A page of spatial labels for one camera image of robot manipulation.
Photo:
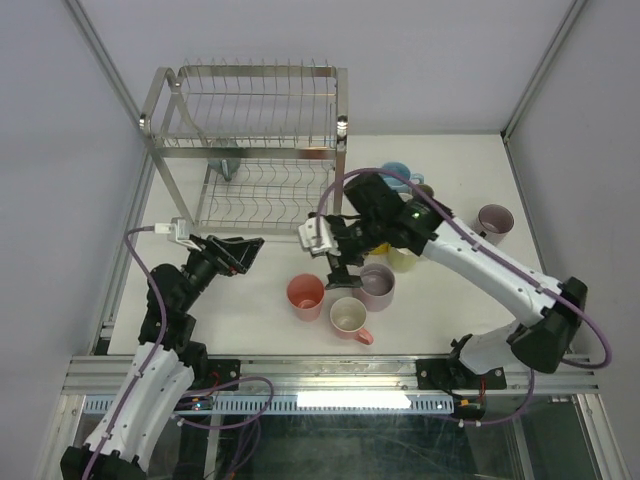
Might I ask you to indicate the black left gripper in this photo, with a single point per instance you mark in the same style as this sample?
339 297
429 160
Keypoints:
231 255

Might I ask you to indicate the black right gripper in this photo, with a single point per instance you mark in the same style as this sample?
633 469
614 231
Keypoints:
340 276

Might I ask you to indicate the tall pink cup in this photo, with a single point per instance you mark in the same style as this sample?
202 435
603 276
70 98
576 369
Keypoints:
305 294

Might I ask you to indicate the lilac mug with handle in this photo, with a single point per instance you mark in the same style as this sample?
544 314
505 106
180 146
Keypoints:
377 289

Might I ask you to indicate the grey-blue round ceramic cup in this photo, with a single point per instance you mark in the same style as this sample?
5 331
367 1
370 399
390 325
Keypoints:
226 167

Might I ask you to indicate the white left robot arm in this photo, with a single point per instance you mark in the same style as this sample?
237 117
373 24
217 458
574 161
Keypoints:
165 365

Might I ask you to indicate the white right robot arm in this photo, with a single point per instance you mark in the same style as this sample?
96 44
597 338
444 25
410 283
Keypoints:
545 310

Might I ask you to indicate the stainless steel dish rack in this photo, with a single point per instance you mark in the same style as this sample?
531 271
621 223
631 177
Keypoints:
290 121

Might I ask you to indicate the pale green mug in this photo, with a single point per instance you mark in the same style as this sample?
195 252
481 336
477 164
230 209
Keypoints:
401 260

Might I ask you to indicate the light blue mug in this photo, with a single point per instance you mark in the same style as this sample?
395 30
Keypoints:
403 171

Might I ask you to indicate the small olive cup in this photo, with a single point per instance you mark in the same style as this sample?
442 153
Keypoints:
426 189

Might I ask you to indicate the yellow mug black handle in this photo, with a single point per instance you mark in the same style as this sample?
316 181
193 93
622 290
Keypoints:
382 249

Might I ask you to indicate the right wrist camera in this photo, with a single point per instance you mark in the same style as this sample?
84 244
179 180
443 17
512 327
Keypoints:
316 238

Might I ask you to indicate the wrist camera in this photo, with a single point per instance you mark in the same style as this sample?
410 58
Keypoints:
316 238
179 231

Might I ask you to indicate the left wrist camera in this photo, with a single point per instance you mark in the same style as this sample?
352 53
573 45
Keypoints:
179 231

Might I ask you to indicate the lilac mug black handle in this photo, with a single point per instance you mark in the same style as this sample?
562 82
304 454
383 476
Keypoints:
493 222

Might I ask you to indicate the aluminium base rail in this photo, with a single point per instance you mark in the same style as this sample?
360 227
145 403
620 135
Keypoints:
290 374

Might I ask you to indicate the white slotted cable duct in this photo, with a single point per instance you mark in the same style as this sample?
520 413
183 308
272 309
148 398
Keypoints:
324 402

